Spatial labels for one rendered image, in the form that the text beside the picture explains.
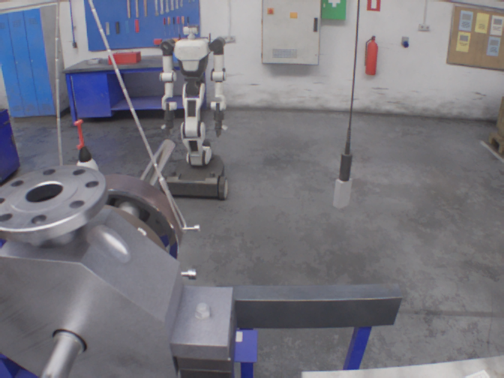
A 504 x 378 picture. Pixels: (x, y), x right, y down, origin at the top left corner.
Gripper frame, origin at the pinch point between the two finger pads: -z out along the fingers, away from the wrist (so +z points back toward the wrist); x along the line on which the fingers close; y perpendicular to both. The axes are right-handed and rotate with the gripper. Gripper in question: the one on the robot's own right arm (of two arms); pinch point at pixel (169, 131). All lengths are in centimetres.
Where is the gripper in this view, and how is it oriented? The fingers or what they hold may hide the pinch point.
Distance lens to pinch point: 350.1
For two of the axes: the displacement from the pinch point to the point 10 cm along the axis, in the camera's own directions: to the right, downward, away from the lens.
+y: 10.0, 0.4, -0.8
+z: 0.2, -9.5, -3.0
